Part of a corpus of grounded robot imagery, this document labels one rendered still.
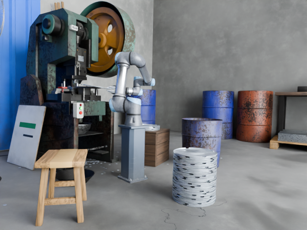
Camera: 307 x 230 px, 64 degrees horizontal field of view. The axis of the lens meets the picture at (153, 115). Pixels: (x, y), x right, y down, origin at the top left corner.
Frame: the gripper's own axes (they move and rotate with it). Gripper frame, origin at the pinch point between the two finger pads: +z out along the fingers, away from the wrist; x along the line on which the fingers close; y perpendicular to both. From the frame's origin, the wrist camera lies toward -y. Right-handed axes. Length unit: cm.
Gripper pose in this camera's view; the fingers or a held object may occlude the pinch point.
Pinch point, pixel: (107, 89)
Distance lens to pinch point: 246.2
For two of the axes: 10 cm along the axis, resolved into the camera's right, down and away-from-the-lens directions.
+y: 3.4, 0.6, -9.4
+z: -9.4, -0.6, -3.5
